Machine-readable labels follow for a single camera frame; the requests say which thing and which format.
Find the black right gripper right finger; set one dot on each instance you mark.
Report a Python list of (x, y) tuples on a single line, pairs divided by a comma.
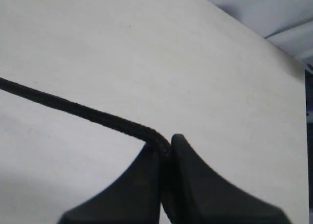
[(205, 197)]

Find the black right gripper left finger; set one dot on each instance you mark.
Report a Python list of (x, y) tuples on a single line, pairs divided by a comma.
[(134, 198)]

